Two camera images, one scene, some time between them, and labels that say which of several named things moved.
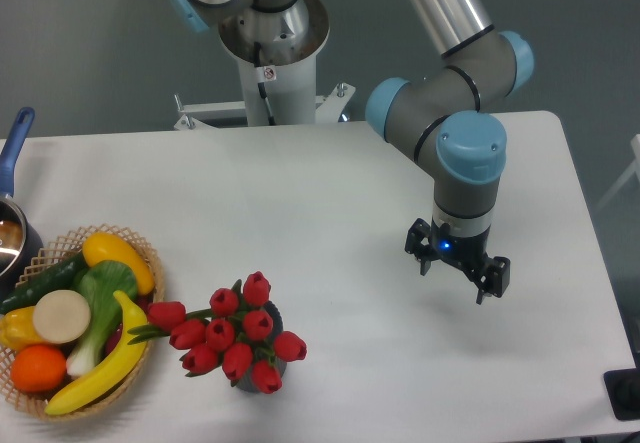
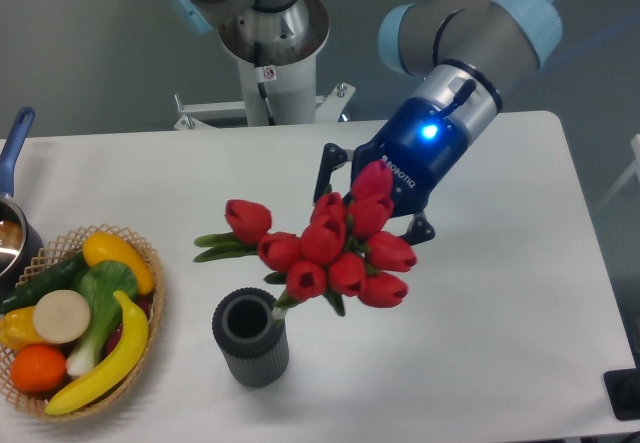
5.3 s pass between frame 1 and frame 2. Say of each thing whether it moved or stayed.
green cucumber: stayed
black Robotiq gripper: moved
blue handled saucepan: stayed
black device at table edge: stayed
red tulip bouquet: moved
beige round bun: stayed
